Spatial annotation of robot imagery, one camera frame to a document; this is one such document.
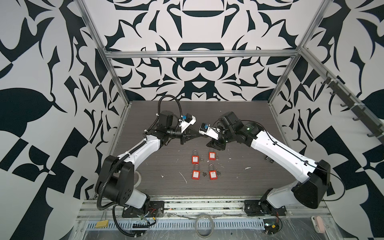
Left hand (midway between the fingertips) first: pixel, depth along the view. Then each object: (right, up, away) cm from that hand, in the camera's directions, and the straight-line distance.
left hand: (201, 132), depth 77 cm
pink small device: (+52, -41, -8) cm, 67 cm away
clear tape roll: (-33, -26, +6) cm, 43 cm away
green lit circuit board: (+32, -44, -5) cm, 55 cm away
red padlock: (-3, -16, +13) cm, 21 cm away
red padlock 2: (+7, -15, +15) cm, 23 cm away
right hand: (+4, -3, -1) cm, 5 cm away
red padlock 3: (-3, -24, +8) cm, 25 cm away
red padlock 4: (+7, -24, +8) cm, 26 cm away
